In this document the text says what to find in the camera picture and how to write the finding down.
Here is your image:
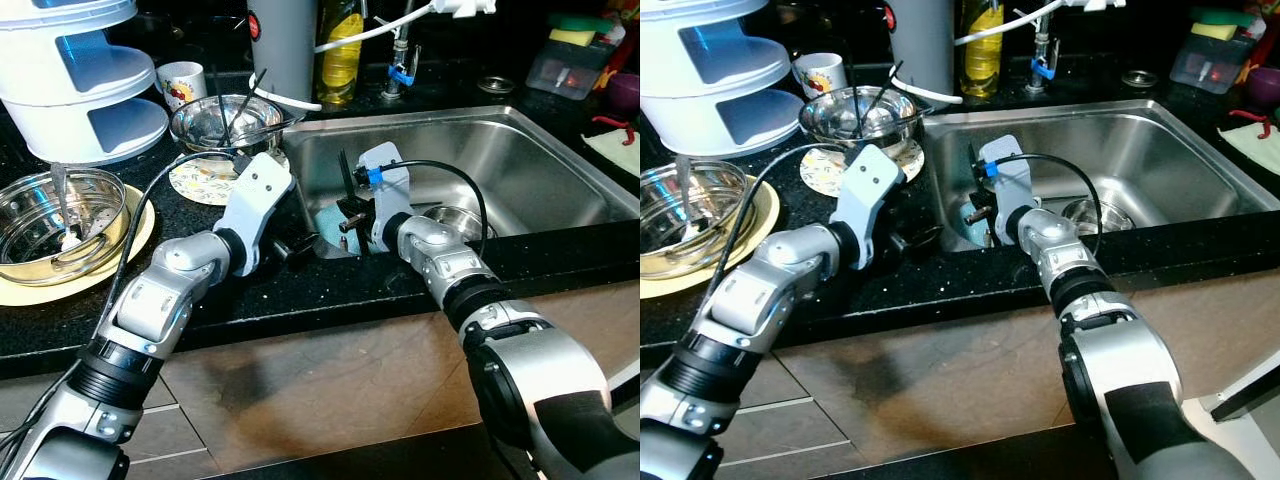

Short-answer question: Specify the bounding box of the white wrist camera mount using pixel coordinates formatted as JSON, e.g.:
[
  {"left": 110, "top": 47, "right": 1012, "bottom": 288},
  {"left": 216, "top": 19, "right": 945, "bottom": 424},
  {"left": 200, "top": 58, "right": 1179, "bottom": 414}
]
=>
[
  {"left": 357, "top": 142, "right": 416, "bottom": 251},
  {"left": 978, "top": 133, "right": 1041, "bottom": 246},
  {"left": 222, "top": 152, "right": 296, "bottom": 276},
  {"left": 838, "top": 143, "right": 906, "bottom": 271}
]

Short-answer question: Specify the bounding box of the shallow steel bowl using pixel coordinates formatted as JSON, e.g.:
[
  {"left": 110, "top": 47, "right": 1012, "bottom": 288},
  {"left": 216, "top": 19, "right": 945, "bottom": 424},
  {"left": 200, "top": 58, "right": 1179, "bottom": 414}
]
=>
[
  {"left": 168, "top": 94, "right": 286, "bottom": 156},
  {"left": 798, "top": 85, "right": 923, "bottom": 151}
]

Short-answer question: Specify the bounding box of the pale green cloth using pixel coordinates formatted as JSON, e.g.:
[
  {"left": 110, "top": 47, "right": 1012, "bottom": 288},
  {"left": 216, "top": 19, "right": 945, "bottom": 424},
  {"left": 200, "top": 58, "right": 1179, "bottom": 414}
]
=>
[
  {"left": 583, "top": 125, "right": 641, "bottom": 179},
  {"left": 1218, "top": 120, "right": 1280, "bottom": 179}
]

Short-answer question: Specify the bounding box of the yellow dish soap bottle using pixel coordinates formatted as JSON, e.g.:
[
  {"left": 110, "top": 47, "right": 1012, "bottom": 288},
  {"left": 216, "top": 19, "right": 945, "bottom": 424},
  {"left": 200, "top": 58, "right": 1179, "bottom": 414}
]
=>
[
  {"left": 955, "top": 0, "right": 1004, "bottom": 99},
  {"left": 315, "top": 0, "right": 366, "bottom": 106}
]

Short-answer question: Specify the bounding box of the grey water filter canister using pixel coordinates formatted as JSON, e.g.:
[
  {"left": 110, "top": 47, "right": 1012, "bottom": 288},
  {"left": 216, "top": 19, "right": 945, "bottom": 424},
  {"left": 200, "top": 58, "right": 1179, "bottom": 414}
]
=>
[
  {"left": 885, "top": 0, "right": 956, "bottom": 96},
  {"left": 247, "top": 0, "right": 321, "bottom": 101}
]

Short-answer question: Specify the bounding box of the red pump bottle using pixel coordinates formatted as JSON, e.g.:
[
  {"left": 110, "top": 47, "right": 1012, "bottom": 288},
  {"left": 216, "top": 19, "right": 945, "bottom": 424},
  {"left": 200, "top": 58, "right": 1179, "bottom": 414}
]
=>
[
  {"left": 1240, "top": 0, "right": 1280, "bottom": 86},
  {"left": 596, "top": 0, "right": 641, "bottom": 91}
]

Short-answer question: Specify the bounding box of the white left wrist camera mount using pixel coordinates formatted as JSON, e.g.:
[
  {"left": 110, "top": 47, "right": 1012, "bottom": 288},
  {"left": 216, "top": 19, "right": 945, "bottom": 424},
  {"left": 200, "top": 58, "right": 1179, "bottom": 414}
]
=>
[
  {"left": 222, "top": 152, "right": 296, "bottom": 276},
  {"left": 838, "top": 143, "right": 906, "bottom": 271}
]

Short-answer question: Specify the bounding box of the steel gooseneck faucet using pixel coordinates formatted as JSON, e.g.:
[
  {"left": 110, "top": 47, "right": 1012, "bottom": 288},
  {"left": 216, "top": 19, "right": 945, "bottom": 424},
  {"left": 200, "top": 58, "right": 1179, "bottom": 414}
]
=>
[
  {"left": 1025, "top": 0, "right": 1061, "bottom": 94},
  {"left": 383, "top": 0, "right": 421, "bottom": 101}
]

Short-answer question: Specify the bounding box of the yellow green sponge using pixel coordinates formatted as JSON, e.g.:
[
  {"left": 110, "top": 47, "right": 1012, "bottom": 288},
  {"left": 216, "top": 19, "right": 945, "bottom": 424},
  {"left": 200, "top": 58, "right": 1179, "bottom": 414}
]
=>
[
  {"left": 1190, "top": 8, "right": 1256, "bottom": 41},
  {"left": 547, "top": 13, "right": 616, "bottom": 48}
]

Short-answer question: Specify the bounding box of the clear plastic container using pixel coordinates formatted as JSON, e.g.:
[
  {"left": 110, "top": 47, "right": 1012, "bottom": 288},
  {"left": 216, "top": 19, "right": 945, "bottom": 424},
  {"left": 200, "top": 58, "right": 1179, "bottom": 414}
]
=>
[
  {"left": 527, "top": 40, "right": 613, "bottom": 101},
  {"left": 1170, "top": 33, "right": 1256, "bottom": 94}
]

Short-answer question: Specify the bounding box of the red handled kitchen tool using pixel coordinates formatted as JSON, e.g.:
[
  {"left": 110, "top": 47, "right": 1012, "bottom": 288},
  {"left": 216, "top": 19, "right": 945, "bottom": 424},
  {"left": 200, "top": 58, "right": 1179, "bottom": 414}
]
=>
[
  {"left": 1230, "top": 108, "right": 1279, "bottom": 141},
  {"left": 592, "top": 115, "right": 639, "bottom": 146}
]

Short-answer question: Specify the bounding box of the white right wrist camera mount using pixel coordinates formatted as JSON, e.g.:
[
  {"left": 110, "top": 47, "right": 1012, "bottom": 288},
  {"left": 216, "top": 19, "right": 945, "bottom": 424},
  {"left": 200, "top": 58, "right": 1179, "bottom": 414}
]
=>
[
  {"left": 357, "top": 142, "right": 416, "bottom": 251},
  {"left": 978, "top": 133, "right": 1041, "bottom": 246}
]

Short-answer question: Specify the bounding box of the white printed mug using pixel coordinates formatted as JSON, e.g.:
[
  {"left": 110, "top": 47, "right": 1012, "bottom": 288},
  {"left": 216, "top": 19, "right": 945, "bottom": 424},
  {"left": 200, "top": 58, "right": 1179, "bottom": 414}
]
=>
[
  {"left": 792, "top": 52, "right": 848, "bottom": 101},
  {"left": 155, "top": 62, "right": 208, "bottom": 111}
]

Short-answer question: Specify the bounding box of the thin black chopstick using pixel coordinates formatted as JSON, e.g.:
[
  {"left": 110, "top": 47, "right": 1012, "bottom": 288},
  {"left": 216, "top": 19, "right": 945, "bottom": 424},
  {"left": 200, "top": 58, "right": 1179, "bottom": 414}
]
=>
[
  {"left": 845, "top": 55, "right": 866, "bottom": 136},
  {"left": 865, "top": 60, "right": 904, "bottom": 121},
  {"left": 232, "top": 68, "right": 269, "bottom": 126},
  {"left": 210, "top": 65, "right": 233, "bottom": 146}
]

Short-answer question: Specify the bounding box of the white water hose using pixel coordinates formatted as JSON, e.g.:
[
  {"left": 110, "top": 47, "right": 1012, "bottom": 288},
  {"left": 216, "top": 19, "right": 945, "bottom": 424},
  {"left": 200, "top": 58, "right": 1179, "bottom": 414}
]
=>
[
  {"left": 893, "top": 0, "right": 1076, "bottom": 106},
  {"left": 255, "top": 0, "right": 441, "bottom": 113}
]

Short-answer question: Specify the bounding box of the pale yellow plate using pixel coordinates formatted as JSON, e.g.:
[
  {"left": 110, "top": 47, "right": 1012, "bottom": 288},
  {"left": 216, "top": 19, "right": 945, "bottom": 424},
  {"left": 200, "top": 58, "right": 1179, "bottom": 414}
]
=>
[
  {"left": 0, "top": 185, "right": 157, "bottom": 307},
  {"left": 640, "top": 175, "right": 781, "bottom": 299}
]

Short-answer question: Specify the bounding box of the white tiered storage rack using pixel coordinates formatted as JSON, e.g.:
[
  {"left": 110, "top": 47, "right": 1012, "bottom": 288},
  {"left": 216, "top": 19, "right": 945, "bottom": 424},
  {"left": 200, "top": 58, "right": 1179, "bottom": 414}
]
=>
[
  {"left": 0, "top": 0, "right": 171, "bottom": 166},
  {"left": 640, "top": 0, "right": 806, "bottom": 158}
]

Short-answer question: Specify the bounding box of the light blue plate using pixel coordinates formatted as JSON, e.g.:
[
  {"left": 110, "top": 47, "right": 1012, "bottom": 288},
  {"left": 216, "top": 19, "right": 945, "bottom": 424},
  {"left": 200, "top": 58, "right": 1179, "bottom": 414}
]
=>
[
  {"left": 960, "top": 197, "right": 996, "bottom": 246},
  {"left": 315, "top": 197, "right": 351, "bottom": 246}
]

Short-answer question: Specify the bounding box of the floral patterned plate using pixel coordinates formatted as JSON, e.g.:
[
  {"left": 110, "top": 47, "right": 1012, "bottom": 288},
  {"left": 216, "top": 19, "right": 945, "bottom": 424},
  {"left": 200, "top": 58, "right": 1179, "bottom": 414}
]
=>
[
  {"left": 168, "top": 150, "right": 291, "bottom": 207},
  {"left": 800, "top": 140, "right": 926, "bottom": 198}
]

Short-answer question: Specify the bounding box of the steel spoon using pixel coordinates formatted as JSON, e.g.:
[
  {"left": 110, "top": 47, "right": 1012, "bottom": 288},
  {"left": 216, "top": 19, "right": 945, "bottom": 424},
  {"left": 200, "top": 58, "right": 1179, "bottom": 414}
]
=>
[
  {"left": 50, "top": 163, "right": 86, "bottom": 251},
  {"left": 670, "top": 153, "right": 706, "bottom": 241}
]

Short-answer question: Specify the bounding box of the stainless steel sink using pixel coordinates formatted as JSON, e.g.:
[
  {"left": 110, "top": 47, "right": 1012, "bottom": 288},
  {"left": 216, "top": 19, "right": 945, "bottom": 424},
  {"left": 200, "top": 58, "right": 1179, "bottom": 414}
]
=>
[
  {"left": 280, "top": 105, "right": 641, "bottom": 259},
  {"left": 920, "top": 98, "right": 1280, "bottom": 251}
]

